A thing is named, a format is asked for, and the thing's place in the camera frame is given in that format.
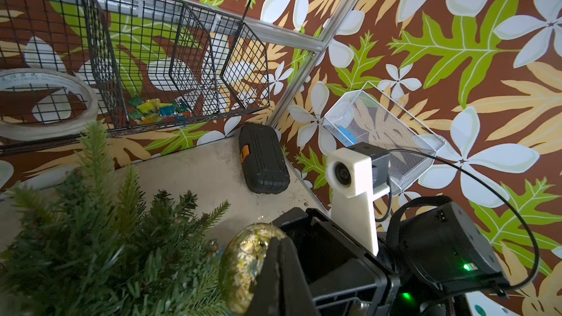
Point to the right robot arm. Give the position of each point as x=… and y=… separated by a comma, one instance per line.
x=437, y=256

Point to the white mesh basket right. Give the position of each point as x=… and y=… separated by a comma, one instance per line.
x=373, y=117

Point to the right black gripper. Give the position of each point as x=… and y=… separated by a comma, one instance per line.
x=343, y=277

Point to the gold ball ornament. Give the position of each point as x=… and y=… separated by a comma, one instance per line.
x=241, y=264

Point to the black hard case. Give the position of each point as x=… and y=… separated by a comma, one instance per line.
x=262, y=161

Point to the small green christmas tree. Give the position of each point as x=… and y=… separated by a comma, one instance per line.
x=98, y=248

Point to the white round item in basket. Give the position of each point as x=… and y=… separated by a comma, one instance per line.
x=69, y=107

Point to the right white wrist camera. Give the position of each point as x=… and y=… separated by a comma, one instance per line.
x=358, y=176

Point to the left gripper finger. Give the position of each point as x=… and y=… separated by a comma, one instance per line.
x=281, y=286

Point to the colourful small items in basket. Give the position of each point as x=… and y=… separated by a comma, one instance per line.
x=150, y=111

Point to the blue object in basket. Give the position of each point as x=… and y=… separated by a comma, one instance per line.
x=346, y=137

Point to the black wire basket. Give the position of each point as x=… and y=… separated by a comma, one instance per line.
x=168, y=49

